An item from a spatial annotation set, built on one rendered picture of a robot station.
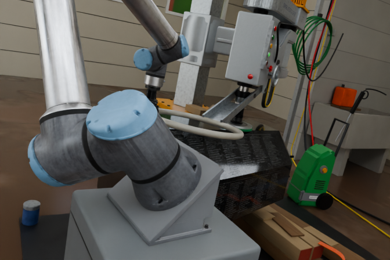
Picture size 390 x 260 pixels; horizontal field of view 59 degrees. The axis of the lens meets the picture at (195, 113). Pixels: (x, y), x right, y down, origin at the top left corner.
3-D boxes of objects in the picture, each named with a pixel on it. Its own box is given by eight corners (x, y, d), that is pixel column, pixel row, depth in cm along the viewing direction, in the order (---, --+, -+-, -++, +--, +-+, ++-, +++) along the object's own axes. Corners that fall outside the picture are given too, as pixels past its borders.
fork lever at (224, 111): (241, 86, 248) (242, 79, 246) (267, 92, 240) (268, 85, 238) (195, 121, 193) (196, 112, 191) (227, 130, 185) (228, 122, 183)
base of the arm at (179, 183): (215, 168, 89) (199, 142, 83) (162, 224, 82) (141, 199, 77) (174, 145, 103) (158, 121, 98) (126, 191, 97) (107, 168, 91)
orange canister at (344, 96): (326, 104, 490) (332, 82, 483) (347, 107, 517) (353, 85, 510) (339, 108, 472) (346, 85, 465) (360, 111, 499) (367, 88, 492)
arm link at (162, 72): (146, 46, 156) (155, 49, 165) (140, 73, 157) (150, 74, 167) (165, 50, 153) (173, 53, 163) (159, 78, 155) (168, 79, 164)
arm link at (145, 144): (174, 172, 79) (136, 117, 69) (112, 188, 84) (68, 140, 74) (180, 127, 91) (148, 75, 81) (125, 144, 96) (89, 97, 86)
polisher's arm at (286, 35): (260, 85, 295) (274, 27, 285) (287, 91, 286) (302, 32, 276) (230, 88, 230) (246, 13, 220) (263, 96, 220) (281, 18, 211)
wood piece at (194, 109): (185, 109, 284) (186, 103, 283) (194, 110, 290) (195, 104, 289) (199, 116, 269) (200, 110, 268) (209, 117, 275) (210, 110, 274)
